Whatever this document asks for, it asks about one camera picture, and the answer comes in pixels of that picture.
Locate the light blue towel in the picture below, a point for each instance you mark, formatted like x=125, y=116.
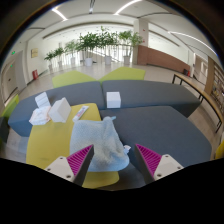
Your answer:
x=96, y=140

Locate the ceiling strip lights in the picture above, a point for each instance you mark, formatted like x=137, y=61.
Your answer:
x=59, y=14

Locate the green upholstered bench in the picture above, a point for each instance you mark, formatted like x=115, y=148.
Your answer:
x=71, y=78
x=125, y=73
x=11, y=106

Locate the yellow framed wall picture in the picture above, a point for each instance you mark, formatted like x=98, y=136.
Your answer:
x=34, y=53

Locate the yellow upholstered seat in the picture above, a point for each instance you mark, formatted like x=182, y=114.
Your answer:
x=220, y=150

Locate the crumpled white plastic bag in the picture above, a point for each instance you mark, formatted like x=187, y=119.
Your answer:
x=39, y=116

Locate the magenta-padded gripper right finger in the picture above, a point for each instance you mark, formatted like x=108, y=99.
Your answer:
x=150, y=160

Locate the large white cube box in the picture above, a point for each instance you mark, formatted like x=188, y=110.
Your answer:
x=60, y=110

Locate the red fire extinguisher cabinet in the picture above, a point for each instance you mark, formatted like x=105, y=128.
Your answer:
x=35, y=74

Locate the wooden shelf unit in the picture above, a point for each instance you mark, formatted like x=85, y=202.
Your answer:
x=210, y=76

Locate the row of potted plants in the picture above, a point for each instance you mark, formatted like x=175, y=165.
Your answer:
x=88, y=41

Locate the dark grey cube stool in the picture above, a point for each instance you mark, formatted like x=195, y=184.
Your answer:
x=3, y=129

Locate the wooden bench with black frame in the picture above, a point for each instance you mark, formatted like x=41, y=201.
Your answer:
x=186, y=79

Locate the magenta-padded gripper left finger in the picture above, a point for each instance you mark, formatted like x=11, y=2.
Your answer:
x=79, y=161

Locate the stack of white tissue packs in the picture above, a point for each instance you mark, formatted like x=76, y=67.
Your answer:
x=42, y=100

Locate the small white cube box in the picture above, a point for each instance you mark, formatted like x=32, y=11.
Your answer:
x=113, y=100

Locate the green exit sign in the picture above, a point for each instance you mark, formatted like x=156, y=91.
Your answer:
x=13, y=52

